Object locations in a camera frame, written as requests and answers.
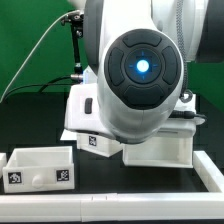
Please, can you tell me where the white drawer with knob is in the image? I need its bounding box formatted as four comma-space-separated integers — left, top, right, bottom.
3, 146, 75, 193

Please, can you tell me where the white drawer cabinet box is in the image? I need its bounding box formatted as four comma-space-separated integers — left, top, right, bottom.
122, 137, 193, 168

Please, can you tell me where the white drawer without knob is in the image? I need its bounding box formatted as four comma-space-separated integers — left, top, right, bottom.
77, 133, 122, 157

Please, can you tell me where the black camera stand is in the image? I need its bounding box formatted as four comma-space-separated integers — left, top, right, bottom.
61, 10, 84, 84

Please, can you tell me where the white marker sheet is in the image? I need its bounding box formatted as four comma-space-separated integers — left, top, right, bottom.
60, 129, 77, 141

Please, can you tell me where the white front border rail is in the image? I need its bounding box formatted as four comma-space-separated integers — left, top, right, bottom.
0, 193, 224, 223

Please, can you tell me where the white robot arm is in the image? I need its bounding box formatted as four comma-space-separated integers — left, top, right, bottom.
64, 0, 224, 144

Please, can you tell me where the white cable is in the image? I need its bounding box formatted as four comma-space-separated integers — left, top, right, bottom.
0, 10, 80, 103

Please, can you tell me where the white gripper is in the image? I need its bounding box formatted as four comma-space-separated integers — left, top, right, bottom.
64, 84, 205, 137

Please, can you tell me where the white block at left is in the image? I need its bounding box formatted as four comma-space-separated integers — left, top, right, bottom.
0, 153, 7, 169

